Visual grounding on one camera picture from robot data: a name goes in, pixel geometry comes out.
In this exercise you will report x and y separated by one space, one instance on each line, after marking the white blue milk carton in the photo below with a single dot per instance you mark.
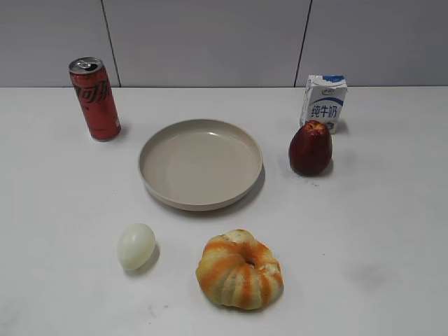
323 100

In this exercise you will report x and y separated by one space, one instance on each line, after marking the beige round plate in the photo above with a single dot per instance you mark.
200 165

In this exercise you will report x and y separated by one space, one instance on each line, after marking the orange striped croissant bread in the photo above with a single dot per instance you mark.
236 270

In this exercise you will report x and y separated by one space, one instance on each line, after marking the white egg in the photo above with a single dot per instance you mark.
135 246

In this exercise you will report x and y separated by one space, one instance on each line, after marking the red cola can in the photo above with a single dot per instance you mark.
93 90

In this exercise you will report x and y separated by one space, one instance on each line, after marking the dark red wax apple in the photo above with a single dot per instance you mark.
311 149

